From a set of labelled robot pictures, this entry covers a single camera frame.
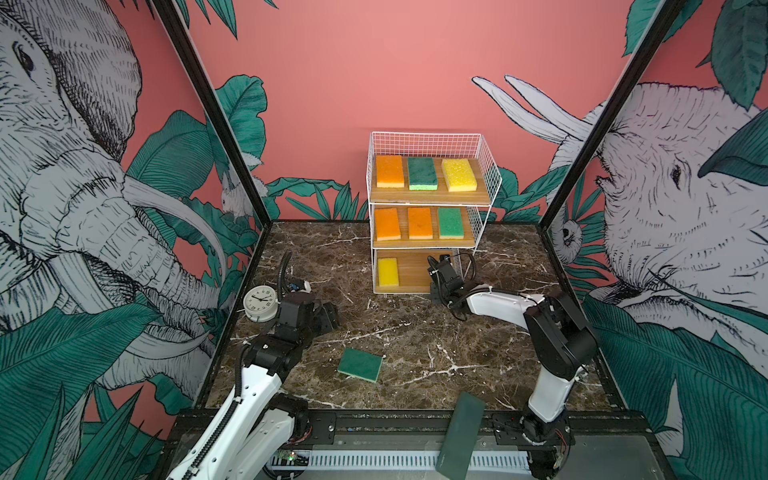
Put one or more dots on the white slotted cable duct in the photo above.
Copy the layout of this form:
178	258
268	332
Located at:
355	460

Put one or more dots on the white round clock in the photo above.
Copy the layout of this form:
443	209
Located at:
260	304

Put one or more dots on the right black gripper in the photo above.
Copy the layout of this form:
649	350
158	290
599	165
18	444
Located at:
434	292

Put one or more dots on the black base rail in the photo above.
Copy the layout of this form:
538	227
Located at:
328	427

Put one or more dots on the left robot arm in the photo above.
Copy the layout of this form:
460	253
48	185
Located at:
256	419

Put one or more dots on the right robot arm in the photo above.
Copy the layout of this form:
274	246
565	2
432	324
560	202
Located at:
563	339

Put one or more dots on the white wire three-tier shelf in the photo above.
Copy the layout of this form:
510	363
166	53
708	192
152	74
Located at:
430	196

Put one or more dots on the left black frame post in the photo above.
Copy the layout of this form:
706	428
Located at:
172	21

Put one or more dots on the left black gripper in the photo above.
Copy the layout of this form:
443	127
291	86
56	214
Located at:
327	316

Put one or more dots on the dark green foreground sponge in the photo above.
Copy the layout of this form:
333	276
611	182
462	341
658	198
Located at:
461	437

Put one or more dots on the orange sponge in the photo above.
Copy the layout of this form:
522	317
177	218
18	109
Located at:
389	171
420	226
387	225

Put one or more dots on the yellow sponge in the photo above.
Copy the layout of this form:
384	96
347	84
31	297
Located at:
388	273
459	175

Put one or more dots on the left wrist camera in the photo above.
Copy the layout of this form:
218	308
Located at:
296	285

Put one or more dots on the black frame post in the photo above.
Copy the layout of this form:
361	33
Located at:
652	38
172	21

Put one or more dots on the right black frame post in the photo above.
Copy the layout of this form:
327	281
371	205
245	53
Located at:
652	38

